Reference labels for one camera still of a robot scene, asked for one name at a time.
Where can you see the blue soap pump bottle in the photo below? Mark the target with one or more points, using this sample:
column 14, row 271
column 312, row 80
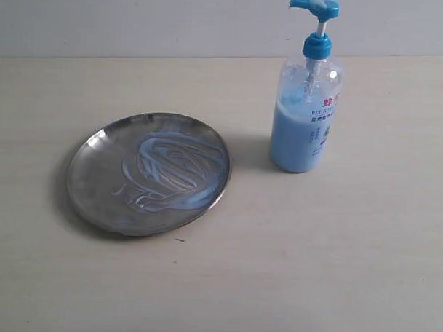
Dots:
column 307, row 94

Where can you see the pale blue soap puddle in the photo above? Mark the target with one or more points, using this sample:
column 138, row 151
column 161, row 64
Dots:
column 172, row 170

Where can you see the round stainless steel plate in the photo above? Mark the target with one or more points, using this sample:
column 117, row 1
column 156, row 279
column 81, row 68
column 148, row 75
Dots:
column 95, row 170

